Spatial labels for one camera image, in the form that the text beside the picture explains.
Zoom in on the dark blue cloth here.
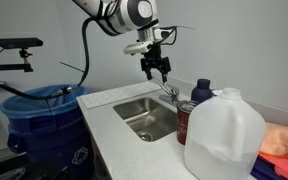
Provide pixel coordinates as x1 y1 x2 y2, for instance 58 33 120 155
250 156 287 180

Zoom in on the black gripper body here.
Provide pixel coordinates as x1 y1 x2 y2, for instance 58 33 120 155
139 43 172 75

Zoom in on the dark red tumbler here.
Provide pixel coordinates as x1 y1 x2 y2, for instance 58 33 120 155
176 99 200 146

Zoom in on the blue recycling bin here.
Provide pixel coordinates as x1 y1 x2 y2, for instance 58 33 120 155
6 105 98 180

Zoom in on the thick black cable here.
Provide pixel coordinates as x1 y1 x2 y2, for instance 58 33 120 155
0 16 100 101

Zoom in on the translucent plastic gallon jug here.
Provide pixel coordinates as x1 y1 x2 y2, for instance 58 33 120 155
183 87 267 180

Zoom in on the chrome faucet handle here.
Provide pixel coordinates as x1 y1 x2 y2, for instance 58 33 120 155
169 84 181 97

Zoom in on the black stereo camera bar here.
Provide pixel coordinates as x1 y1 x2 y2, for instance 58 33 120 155
0 37 45 50

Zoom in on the navy blue bottle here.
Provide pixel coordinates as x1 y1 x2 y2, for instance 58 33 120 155
190 78 214 104

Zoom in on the red cloth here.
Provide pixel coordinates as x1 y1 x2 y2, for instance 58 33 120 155
257 151 288 180

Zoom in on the stainless steel sink basin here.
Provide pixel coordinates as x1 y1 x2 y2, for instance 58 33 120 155
112 96 179 143

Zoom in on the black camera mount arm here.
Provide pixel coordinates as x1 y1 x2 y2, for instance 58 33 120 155
0 48 35 74

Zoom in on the white tile pattern mat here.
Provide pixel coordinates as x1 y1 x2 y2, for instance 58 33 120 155
79 80 162 110

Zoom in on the light orange cloth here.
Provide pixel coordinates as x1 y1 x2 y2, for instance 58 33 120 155
259 121 288 158

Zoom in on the chrome faucet with spout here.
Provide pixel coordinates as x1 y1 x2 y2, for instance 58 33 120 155
149 75 182 108

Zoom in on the blue bin liner bag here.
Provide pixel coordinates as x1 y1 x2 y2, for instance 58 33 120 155
0 83 90 122

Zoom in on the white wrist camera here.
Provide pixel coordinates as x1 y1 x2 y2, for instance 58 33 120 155
122 41 154 56

